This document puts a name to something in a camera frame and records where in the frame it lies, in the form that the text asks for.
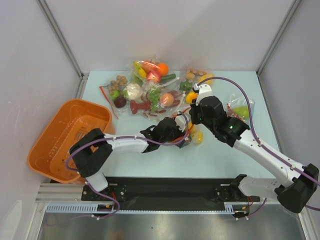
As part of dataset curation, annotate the zip bag with yellow fruit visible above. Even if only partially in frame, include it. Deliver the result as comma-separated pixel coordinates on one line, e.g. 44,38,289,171
172,107,204,148

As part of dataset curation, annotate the yellow fake pepper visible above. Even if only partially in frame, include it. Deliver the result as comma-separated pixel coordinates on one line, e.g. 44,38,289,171
190,130,204,145

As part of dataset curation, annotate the zip bag with green pear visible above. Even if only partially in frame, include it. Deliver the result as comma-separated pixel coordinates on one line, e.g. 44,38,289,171
225,93,251,127

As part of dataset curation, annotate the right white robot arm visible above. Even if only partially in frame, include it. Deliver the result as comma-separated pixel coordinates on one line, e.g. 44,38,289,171
189,96,319,213

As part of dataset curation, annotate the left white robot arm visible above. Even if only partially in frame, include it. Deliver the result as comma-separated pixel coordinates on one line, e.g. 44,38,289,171
68,114,191,200

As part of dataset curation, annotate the zip bag with yellow peppers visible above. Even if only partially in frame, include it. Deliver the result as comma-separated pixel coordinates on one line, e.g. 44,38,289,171
179,65,215,104

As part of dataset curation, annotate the zip bag with lobster grapes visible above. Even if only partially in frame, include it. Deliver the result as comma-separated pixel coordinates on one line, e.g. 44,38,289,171
124,83,186,122

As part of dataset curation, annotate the zip bag with orange top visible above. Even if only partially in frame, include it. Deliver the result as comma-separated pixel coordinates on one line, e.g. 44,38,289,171
132,55,177,85

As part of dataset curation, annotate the zip bag with cauliflower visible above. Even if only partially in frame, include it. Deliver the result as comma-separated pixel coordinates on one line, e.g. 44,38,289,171
99,73,146,119

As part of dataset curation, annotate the orange plastic basket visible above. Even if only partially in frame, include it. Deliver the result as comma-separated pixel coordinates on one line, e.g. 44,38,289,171
27,99,115,184

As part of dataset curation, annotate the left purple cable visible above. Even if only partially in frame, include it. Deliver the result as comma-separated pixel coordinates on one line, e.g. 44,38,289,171
65,113,190,218

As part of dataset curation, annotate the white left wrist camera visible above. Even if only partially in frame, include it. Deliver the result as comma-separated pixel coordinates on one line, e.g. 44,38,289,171
174,114,188,132

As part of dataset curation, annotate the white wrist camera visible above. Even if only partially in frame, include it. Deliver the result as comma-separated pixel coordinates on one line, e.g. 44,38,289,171
192,83,212,106
174,114,188,132

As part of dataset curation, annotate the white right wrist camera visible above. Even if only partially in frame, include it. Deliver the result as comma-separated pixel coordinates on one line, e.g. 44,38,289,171
192,83,212,106

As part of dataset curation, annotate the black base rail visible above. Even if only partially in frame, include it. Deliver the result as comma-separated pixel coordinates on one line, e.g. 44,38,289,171
81,177,261,203

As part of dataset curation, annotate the white cable duct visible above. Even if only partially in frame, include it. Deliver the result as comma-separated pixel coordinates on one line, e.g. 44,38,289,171
45,200,252,219

